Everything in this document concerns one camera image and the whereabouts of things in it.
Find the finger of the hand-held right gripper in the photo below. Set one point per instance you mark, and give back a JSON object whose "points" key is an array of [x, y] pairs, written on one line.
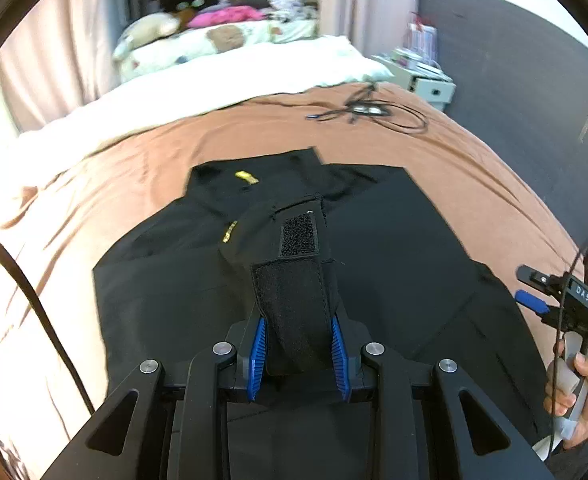
{"points": [[530, 301], [534, 276]]}

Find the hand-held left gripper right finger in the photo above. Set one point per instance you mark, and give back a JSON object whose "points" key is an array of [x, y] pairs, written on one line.
{"points": [[338, 360]]}

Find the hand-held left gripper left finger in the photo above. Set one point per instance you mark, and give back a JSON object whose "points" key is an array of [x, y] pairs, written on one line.
{"points": [[258, 360]]}

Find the black pants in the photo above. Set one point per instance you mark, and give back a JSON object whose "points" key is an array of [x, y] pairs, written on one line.
{"points": [[174, 260]]}

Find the person's dark clothing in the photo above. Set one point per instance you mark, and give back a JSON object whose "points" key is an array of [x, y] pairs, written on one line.
{"points": [[574, 462]]}

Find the white nightstand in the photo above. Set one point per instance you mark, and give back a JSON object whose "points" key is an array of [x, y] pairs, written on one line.
{"points": [[434, 87]]}

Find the brown bed sheet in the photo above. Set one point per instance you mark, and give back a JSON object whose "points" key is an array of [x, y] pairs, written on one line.
{"points": [[124, 160]]}

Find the stack of papers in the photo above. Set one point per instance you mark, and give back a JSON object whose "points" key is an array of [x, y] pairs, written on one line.
{"points": [[414, 57]]}

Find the red and white packet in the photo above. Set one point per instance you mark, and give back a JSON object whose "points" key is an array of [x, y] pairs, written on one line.
{"points": [[422, 35]]}

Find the white duvet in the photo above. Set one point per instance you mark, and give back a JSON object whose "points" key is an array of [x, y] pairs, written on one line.
{"points": [[224, 75]]}

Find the patterned white pillow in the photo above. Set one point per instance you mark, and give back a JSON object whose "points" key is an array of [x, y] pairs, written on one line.
{"points": [[199, 49]]}

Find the pink curtain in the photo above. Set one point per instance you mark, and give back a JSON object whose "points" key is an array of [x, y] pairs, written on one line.
{"points": [[339, 0], [59, 60]]}

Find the pink cloth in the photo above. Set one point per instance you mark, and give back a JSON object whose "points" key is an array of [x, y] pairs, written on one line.
{"points": [[224, 16]]}

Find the cream plush toy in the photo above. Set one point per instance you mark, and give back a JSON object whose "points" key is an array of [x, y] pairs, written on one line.
{"points": [[146, 30]]}

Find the floral blanket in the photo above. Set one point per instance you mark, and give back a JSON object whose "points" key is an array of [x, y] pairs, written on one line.
{"points": [[284, 2]]}

